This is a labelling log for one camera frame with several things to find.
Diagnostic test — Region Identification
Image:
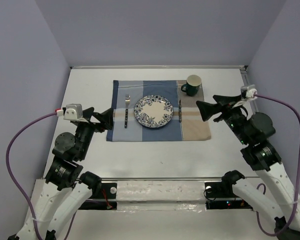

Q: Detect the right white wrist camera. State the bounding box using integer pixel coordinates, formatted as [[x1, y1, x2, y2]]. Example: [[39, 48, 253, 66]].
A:
[[233, 84, 258, 108]]

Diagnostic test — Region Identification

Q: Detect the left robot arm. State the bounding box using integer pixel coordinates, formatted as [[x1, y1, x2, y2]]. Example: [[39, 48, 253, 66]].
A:
[[5, 103, 114, 240]]

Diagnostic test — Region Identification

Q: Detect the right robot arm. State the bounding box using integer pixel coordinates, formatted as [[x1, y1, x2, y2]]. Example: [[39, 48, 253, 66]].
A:
[[196, 95, 300, 240]]

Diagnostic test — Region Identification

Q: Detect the silver fork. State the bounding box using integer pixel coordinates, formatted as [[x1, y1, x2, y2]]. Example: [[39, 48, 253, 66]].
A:
[[124, 94, 131, 129]]

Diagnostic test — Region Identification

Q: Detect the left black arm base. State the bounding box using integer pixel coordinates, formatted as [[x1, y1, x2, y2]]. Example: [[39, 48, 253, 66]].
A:
[[80, 182, 117, 211]]

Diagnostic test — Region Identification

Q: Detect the blue floral ceramic plate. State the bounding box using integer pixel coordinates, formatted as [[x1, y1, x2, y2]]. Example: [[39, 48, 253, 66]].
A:
[[133, 94, 174, 129]]

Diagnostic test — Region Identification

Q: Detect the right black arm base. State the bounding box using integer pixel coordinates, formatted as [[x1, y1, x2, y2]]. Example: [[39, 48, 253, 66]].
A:
[[203, 181, 253, 210]]

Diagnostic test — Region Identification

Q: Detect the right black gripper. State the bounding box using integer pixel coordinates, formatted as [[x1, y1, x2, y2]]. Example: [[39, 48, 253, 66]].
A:
[[196, 93, 250, 144]]

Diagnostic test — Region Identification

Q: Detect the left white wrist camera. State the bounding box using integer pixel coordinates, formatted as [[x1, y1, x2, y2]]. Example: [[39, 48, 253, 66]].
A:
[[55, 103, 88, 123]]

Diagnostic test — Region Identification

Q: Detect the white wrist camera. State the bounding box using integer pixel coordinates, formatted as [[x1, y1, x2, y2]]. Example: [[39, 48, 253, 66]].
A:
[[233, 84, 258, 108], [55, 103, 88, 123]]

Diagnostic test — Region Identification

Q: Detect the blue beige plaid cloth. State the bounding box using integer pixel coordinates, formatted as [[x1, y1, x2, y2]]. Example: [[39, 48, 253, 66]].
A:
[[106, 80, 212, 142]]

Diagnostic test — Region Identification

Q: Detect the dark teal cup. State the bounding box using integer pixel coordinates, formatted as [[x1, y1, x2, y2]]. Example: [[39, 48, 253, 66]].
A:
[[180, 74, 202, 97]]

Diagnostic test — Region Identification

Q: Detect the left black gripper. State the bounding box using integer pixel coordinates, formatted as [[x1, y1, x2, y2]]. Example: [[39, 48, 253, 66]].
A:
[[76, 106, 114, 159]]

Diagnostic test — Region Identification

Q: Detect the silver table knife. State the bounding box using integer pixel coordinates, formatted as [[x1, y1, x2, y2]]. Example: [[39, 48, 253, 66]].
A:
[[178, 99, 182, 123]]

